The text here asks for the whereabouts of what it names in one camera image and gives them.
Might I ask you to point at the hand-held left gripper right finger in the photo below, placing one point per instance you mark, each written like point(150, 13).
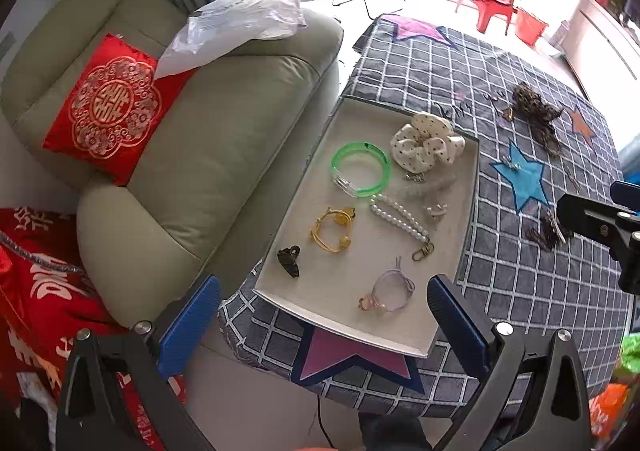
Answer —
point(457, 321)

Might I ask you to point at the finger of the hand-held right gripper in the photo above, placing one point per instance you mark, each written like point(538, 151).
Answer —
point(585, 213)
point(627, 193)

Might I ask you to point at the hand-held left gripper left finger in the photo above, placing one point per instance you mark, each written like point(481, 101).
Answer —
point(192, 316)

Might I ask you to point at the black claw clip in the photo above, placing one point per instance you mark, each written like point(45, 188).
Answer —
point(290, 263)

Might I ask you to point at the white cardboard tray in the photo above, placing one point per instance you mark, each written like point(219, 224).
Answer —
point(350, 251)

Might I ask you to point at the translucent claw clip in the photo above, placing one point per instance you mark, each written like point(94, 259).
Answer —
point(430, 188)

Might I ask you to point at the gold flat hair clip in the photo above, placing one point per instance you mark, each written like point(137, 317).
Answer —
point(573, 182)

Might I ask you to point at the gold comb hair clip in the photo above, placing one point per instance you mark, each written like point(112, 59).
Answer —
point(554, 231)

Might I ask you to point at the black fuzzy scrunchie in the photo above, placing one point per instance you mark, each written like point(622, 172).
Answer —
point(536, 236)

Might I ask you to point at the silver pearl hairpin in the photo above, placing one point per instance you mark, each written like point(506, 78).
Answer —
point(511, 164)

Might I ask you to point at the green plastic bag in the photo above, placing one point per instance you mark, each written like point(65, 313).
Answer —
point(631, 356)

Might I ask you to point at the leopard print scrunchie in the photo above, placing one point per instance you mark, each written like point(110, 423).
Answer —
point(527, 103)

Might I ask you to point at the orange packet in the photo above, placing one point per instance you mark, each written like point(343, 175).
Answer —
point(607, 406)

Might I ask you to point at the white cabinet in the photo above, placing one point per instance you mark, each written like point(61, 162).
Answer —
point(605, 41)

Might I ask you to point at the red printed blanket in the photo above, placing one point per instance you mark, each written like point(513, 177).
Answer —
point(35, 281)

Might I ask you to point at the green bangle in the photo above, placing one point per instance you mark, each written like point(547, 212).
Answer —
point(386, 170)

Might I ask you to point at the scattered black hairpins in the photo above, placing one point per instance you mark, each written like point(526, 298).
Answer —
point(450, 109)

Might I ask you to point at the pink heart hair clip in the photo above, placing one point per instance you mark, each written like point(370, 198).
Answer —
point(459, 96)

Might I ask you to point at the white polka dot scrunchie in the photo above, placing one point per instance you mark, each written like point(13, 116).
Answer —
point(425, 141)

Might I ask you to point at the beige sofa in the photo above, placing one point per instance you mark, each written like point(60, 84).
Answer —
point(225, 131)

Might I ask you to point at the red bucket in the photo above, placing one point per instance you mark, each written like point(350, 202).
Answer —
point(530, 26)

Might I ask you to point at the red embroidered cushion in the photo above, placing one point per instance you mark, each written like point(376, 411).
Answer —
point(110, 106)

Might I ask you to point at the clear plastic bag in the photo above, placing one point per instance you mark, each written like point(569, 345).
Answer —
point(235, 21)

